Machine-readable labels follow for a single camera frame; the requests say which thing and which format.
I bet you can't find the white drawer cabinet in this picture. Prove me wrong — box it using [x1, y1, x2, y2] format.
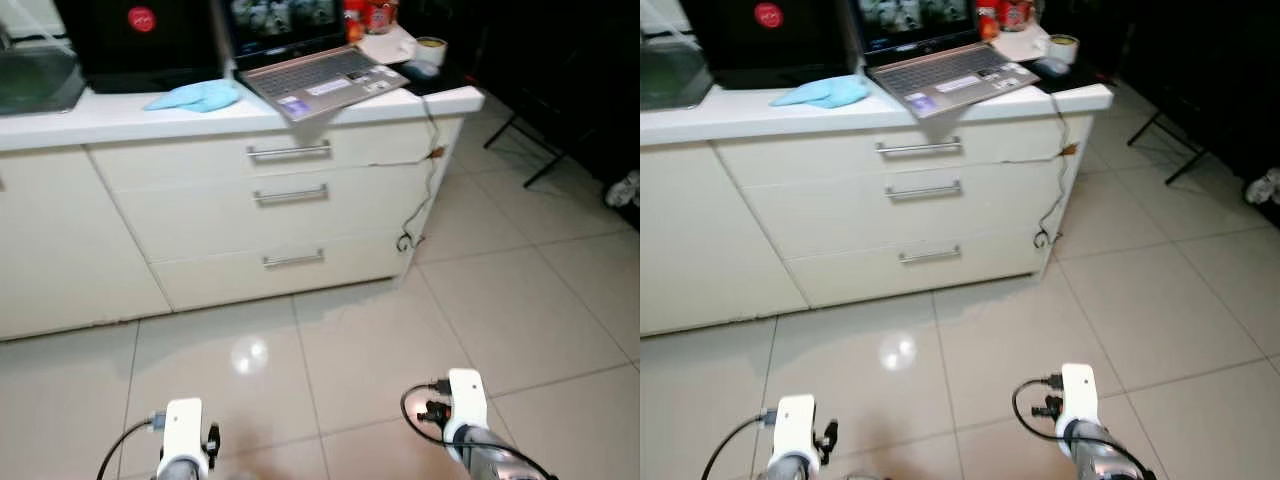
[640, 82, 1114, 336]
[0, 85, 486, 343]

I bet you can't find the white shoe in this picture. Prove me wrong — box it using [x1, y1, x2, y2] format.
[1245, 167, 1280, 206]
[605, 170, 641, 208]

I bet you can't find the black mouse pad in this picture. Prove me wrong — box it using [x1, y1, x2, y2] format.
[400, 62, 473, 98]
[1030, 58, 1111, 94]

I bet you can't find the grey open laptop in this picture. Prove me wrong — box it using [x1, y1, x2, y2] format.
[222, 0, 411, 123]
[850, 0, 1041, 119]

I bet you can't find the light blue cloth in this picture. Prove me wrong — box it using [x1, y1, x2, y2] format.
[143, 80, 244, 114]
[768, 75, 873, 109]

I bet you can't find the white paper sheet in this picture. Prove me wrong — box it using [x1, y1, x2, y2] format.
[358, 25, 421, 64]
[992, 25, 1053, 61]

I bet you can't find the black box with red sticker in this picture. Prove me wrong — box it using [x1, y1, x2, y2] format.
[678, 0, 856, 91]
[52, 0, 229, 95]

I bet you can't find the red can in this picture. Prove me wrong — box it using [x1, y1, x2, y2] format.
[362, 0, 400, 35]
[997, 0, 1037, 32]

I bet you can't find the clear glass tank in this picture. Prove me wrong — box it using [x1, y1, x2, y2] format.
[0, 18, 87, 117]
[640, 12, 714, 111]

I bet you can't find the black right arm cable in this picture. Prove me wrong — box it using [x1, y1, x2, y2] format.
[400, 377, 556, 480]
[1012, 372, 1166, 480]

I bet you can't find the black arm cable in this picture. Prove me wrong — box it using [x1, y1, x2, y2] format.
[400, 377, 556, 480]
[700, 407, 780, 480]
[1012, 372, 1166, 480]
[97, 410, 167, 480]

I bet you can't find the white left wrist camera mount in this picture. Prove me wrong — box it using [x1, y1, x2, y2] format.
[774, 393, 820, 471]
[158, 397, 207, 476]

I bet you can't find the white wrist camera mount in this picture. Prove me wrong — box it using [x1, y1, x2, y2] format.
[1059, 362, 1102, 441]
[446, 367, 490, 446]
[158, 397, 207, 476]
[774, 393, 820, 471]

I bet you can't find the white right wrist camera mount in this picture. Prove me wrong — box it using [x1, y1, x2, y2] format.
[446, 367, 490, 446]
[1059, 362, 1102, 441]

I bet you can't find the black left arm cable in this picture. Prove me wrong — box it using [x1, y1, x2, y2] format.
[97, 410, 167, 480]
[700, 407, 780, 480]

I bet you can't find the silver drawer handle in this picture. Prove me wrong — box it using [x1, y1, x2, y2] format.
[885, 180, 963, 201]
[246, 140, 333, 161]
[262, 248, 326, 269]
[897, 245, 963, 265]
[875, 137, 963, 157]
[252, 183, 330, 207]

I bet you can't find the black hanging laptop cable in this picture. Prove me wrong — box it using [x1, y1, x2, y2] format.
[1033, 90, 1079, 251]
[395, 92, 448, 253]

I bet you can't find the black metal frame furniture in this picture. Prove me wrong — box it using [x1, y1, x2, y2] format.
[470, 0, 641, 191]
[1100, 0, 1280, 186]

